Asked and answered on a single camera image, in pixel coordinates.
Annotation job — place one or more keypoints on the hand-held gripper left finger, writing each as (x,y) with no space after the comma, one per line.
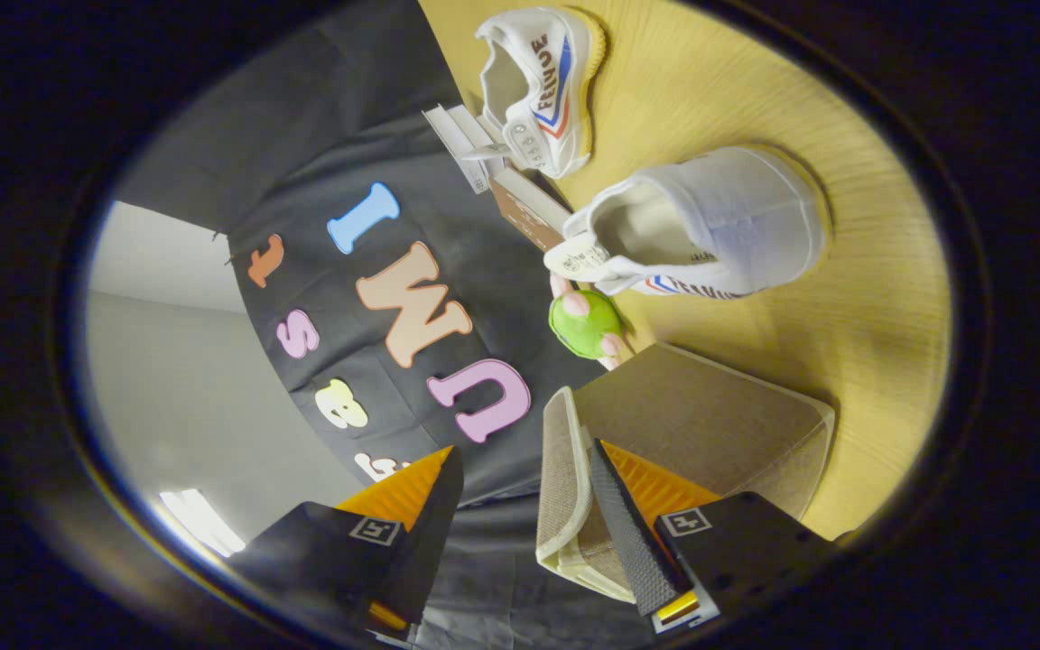
(434,542)

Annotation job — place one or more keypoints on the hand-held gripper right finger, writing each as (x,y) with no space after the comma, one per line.
(633,542)

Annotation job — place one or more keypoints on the beige fabric storage box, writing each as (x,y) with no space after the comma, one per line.
(710,415)

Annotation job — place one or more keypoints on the white canvas shoe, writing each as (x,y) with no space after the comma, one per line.
(565,81)
(737,217)

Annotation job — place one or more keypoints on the green plush toy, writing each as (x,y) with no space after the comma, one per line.
(585,325)

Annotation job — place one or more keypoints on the ceiling light panel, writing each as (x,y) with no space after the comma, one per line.
(199,522)

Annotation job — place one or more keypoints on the brown cover book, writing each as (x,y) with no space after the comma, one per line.
(524,212)

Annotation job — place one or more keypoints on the white book dark cover picture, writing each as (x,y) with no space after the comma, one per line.
(450,140)

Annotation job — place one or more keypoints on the plain white book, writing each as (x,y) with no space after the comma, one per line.
(482,135)

